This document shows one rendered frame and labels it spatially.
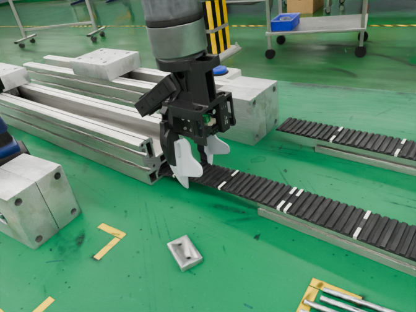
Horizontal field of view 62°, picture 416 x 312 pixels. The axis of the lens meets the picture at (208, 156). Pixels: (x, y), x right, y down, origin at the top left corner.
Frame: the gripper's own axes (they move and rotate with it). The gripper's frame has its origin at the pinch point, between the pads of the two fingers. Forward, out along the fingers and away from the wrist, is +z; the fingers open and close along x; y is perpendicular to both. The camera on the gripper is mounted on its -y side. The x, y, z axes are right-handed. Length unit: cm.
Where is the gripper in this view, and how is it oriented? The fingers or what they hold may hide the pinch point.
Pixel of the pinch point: (194, 171)
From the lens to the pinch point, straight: 58.9
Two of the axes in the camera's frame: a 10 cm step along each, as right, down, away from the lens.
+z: 1.5, 8.4, 5.2
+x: 6.2, -4.9, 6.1
